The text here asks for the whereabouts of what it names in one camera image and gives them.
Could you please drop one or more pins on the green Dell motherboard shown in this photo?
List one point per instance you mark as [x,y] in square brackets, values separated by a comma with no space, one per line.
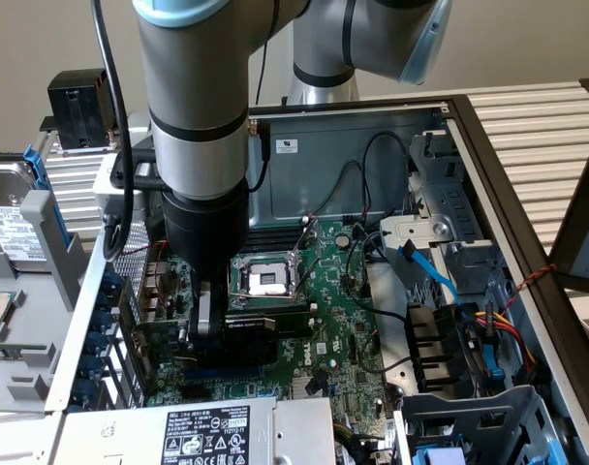
[333,300]

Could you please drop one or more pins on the silver chipset heatsink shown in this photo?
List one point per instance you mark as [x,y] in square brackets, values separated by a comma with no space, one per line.
[301,387]

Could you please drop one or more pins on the blue slot retainer clip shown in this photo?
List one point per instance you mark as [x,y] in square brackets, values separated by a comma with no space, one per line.
[106,288]
[101,322]
[96,345]
[83,391]
[89,368]

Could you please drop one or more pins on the silver hard disk drive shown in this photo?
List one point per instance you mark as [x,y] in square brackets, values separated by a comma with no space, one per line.
[9,227]

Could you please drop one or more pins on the open grey PC case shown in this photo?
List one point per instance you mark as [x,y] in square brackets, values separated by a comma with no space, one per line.
[323,160]

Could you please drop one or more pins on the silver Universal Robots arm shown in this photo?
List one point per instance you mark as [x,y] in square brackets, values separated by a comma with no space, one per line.
[193,97]

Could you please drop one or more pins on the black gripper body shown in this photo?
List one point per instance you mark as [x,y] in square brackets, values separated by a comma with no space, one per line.
[205,227]

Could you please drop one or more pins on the black plastic fan shroud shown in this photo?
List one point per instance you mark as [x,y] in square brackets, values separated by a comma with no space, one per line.
[435,339]

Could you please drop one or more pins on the blue plastic disk caddy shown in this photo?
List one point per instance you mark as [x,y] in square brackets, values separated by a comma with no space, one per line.
[35,167]

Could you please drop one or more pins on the grey metal disk bay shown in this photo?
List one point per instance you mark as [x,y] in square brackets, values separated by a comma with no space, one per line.
[469,412]

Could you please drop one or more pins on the CPU socket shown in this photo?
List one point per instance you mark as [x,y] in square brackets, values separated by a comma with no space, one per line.
[268,281]

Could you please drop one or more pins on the silver metal drive bracket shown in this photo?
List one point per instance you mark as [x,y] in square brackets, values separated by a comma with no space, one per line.
[435,227]

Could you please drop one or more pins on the round coin battery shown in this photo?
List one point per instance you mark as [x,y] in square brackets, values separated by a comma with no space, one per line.
[342,240]

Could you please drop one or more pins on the blue expansion slot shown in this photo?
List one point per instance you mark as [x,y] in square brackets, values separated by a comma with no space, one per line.
[226,374]

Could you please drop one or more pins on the black NVIDIA graphics card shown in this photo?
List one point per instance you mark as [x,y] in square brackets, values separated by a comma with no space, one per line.
[248,344]

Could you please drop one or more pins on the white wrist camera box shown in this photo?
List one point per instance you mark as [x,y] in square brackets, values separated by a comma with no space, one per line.
[105,194]

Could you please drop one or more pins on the blue plastic clip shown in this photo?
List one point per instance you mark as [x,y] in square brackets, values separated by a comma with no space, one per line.
[495,373]

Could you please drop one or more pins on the black CPU cooler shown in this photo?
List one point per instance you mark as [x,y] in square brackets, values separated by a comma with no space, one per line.
[79,106]

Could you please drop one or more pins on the empty black RAM slot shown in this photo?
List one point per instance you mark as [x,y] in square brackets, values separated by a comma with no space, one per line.
[275,308]

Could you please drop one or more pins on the grey plastic parts rack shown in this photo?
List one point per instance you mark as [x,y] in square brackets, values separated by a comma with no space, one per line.
[47,290]

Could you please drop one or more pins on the grey power supply unit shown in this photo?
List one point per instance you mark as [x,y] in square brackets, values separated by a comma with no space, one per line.
[130,436]

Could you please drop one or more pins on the black framed panel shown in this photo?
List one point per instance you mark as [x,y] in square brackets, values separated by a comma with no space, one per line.
[578,218]

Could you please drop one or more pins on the short black expansion slot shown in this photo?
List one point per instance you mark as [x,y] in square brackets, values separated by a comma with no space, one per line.
[190,392]

